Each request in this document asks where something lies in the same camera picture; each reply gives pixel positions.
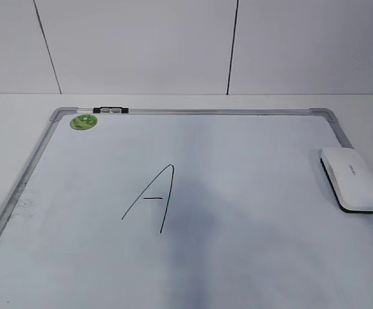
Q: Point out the white whiteboard eraser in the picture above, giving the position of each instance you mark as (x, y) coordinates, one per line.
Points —
(350, 177)

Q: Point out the black and silver hanging clip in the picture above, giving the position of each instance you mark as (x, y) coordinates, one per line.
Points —
(107, 110)

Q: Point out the round green magnet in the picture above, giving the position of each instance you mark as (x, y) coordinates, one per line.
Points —
(83, 122)

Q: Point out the white whiteboard with grey frame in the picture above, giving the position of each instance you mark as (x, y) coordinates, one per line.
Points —
(184, 209)

